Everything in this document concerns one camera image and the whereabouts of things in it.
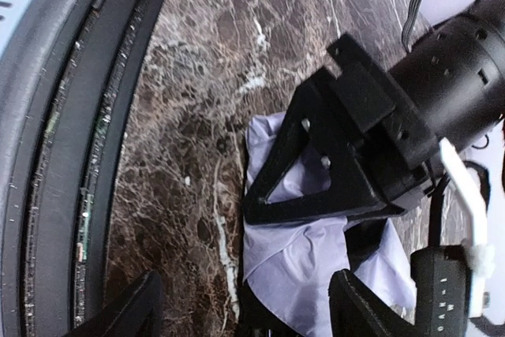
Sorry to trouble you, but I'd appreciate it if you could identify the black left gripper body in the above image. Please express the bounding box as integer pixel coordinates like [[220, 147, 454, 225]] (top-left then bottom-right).
[[311, 34, 437, 217]]

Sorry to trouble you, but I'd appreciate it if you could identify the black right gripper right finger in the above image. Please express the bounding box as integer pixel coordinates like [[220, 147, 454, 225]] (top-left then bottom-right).
[[328, 269, 420, 337]]

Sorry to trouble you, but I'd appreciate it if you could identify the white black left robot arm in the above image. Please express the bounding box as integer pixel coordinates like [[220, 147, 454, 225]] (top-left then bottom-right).
[[241, 0, 504, 225]]

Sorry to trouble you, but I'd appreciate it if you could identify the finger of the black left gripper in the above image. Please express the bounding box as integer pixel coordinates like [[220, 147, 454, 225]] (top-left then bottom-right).
[[242, 72, 405, 225]]

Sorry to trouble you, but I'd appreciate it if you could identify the lavender folding umbrella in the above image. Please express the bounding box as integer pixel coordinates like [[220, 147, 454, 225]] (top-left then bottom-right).
[[243, 112, 417, 336]]

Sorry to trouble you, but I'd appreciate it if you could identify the black front table rail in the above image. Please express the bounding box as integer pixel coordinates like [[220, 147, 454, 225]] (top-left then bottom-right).
[[1, 0, 164, 336]]

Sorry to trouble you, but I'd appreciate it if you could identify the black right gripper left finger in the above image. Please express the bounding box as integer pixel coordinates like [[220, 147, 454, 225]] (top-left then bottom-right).
[[67, 271, 164, 337]]

